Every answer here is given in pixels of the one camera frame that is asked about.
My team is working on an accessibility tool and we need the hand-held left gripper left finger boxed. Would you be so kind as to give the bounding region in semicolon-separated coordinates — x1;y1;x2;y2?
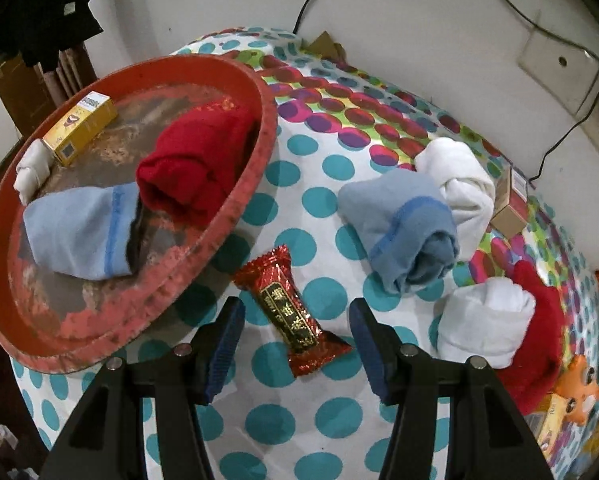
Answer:
40;296;246;480

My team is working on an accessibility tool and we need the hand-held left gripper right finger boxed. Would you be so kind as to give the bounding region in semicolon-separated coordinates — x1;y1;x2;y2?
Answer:
348;297;555;480

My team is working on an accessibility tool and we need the red candy packet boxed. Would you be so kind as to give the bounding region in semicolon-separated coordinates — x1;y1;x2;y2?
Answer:
232;245;353;378

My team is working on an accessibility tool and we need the white sock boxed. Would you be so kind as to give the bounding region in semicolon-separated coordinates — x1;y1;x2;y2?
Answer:
437;277;537;368
14;138;51;206
414;137;496;261

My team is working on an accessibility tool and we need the round red tray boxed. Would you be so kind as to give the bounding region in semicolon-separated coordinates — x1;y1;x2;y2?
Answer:
0;54;279;375

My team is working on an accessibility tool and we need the red sock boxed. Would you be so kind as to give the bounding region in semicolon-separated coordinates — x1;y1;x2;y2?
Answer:
494;260;565;413
136;102;260;228

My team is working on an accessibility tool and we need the light blue sock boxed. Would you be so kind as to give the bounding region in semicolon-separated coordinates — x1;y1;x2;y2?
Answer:
22;183;140;281

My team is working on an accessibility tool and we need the yellow cardboard box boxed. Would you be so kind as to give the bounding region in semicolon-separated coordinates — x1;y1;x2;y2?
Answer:
42;91;119;167
524;392;580;461

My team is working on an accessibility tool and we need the orange fox toy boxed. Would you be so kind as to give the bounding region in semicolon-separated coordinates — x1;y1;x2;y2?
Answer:
554;355;599;423

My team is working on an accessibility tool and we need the small brown box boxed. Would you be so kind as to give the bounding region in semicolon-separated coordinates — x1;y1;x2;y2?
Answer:
489;166;530;240

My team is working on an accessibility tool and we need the brown cardboard piece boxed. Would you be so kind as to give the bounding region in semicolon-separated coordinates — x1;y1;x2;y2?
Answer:
304;31;347;61

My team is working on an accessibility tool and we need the wooden chair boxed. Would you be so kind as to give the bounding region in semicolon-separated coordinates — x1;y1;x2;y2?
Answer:
0;40;100;171

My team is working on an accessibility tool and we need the black adapter cable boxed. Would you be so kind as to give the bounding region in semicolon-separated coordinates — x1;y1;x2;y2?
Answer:
528;105;599;183

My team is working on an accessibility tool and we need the wall socket plate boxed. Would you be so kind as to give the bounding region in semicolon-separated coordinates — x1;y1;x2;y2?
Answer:
517;25;599;168

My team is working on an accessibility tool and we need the thin black cable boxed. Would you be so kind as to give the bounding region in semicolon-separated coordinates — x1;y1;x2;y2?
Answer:
467;0;599;76

